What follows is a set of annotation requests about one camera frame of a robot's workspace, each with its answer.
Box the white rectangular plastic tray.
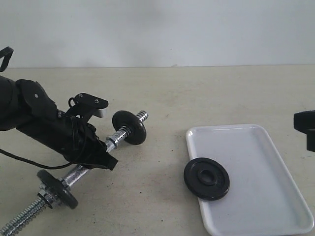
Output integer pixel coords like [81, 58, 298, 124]
[186, 124, 315, 236]

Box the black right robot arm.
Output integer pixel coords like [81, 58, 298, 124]
[293, 110, 315, 152]

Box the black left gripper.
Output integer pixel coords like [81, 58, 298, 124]
[17, 116, 118, 171]

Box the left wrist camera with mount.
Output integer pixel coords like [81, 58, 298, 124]
[66, 93, 109, 123]

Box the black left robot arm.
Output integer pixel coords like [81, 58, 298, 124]
[0, 77, 118, 170]

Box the black weight plate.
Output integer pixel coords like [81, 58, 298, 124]
[36, 170, 78, 209]
[184, 157, 230, 201]

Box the chrome threaded dumbbell bar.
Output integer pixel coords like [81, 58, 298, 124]
[0, 110, 150, 234]

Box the chrome collar nut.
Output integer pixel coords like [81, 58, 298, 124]
[37, 189, 62, 208]

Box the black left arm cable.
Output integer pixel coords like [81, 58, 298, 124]
[0, 147, 72, 171]

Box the black round disc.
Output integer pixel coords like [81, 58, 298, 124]
[112, 110, 148, 145]

